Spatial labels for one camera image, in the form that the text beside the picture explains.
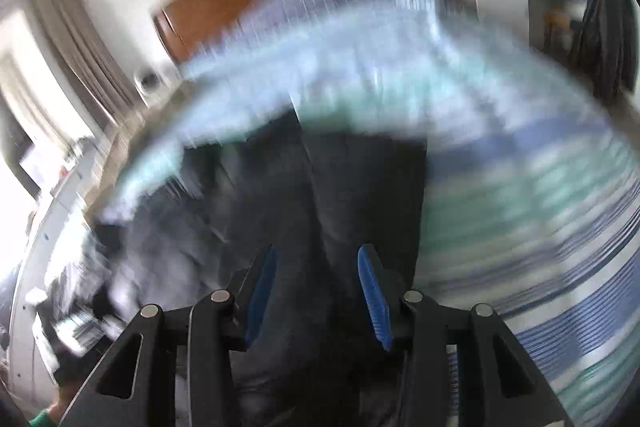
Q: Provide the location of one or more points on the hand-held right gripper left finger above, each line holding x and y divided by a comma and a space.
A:
261, 294

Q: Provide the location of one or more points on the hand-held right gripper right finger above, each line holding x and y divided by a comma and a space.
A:
374, 302

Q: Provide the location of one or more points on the black puffer jacket green zipper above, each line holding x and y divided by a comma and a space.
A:
350, 187

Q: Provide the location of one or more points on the blue green striped bed sheet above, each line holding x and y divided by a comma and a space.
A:
525, 167

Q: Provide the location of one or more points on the beige curtain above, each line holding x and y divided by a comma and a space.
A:
85, 52

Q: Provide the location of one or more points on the dark hanging cloth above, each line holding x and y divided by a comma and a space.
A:
605, 37

